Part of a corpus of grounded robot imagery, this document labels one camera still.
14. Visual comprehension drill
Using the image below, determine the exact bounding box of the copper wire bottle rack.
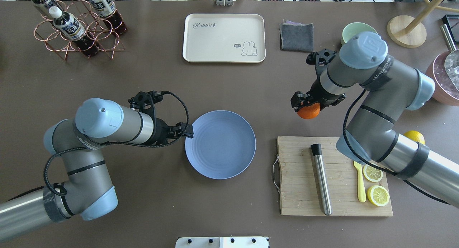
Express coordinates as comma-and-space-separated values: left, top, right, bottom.
33, 0, 124, 60

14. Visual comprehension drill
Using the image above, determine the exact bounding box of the front tea bottle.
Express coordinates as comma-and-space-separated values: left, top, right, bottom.
48, 6, 99, 57

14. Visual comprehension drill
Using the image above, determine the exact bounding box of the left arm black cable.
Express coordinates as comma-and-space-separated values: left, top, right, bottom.
43, 91, 190, 196

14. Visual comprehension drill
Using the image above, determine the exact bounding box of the upper lemon slice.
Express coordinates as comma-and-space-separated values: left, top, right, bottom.
362, 165, 384, 183

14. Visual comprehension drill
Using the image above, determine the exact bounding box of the cream rabbit tray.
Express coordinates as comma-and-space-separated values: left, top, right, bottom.
182, 14, 266, 63

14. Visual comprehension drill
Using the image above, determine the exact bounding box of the green bowl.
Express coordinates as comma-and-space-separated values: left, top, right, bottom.
341, 22, 378, 46

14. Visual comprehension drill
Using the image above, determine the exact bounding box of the grey folded cloth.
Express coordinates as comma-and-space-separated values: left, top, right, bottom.
280, 20, 314, 53

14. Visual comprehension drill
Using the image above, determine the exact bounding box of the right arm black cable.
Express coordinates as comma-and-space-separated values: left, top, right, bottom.
342, 89, 450, 205

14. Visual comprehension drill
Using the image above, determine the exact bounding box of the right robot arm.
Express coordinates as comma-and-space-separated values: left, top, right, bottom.
290, 32, 459, 207

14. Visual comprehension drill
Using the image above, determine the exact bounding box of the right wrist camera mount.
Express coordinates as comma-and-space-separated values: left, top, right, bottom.
306, 48, 338, 78

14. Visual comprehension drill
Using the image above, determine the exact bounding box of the whole yellow lemon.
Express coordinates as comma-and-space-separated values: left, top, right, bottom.
403, 130, 426, 145

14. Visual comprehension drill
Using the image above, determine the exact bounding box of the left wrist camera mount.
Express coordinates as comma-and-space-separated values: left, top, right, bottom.
128, 90, 165, 118

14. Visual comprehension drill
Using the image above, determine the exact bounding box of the wooden cutting board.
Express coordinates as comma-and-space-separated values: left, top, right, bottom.
277, 136, 393, 217

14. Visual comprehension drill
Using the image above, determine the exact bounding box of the lower lemon slice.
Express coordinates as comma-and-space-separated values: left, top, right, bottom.
367, 185, 390, 207

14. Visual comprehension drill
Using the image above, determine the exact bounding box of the right tea bottle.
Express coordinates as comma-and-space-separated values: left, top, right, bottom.
89, 0, 128, 36

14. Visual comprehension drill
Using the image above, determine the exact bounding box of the white control box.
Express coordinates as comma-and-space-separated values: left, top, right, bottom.
175, 236, 270, 248

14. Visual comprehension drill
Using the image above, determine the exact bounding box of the orange mandarin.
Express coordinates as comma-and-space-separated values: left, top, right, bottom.
297, 103, 320, 120

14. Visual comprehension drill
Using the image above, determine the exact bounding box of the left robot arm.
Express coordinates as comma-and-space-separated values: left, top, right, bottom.
0, 91, 193, 242

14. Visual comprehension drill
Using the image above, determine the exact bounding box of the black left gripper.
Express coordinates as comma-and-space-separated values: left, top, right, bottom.
155, 118, 194, 146

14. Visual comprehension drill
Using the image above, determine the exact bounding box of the pink bowl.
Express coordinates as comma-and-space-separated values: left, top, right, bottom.
426, 51, 459, 106

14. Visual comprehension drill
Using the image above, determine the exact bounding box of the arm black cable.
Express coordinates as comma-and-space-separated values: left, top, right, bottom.
43, 91, 190, 196
342, 89, 450, 205

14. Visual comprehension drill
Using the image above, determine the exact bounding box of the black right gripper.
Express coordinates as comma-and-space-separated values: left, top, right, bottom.
290, 79, 346, 112

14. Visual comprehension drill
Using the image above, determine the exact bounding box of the metal ice scoop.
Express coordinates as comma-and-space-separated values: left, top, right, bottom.
441, 24, 459, 89

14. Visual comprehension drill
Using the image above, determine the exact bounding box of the steel muddler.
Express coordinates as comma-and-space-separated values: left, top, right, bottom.
310, 144, 332, 216

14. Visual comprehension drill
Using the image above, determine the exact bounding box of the wooden stand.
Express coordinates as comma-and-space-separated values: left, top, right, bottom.
387, 0, 458, 48

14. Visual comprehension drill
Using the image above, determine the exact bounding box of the lemon slice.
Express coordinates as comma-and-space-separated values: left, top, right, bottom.
367, 185, 390, 207
362, 165, 384, 183

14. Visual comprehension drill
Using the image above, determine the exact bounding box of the blue plate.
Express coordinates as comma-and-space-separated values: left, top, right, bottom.
185, 110, 257, 179

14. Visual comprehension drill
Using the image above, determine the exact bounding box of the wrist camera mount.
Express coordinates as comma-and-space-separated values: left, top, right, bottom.
128, 90, 165, 118
306, 48, 338, 78

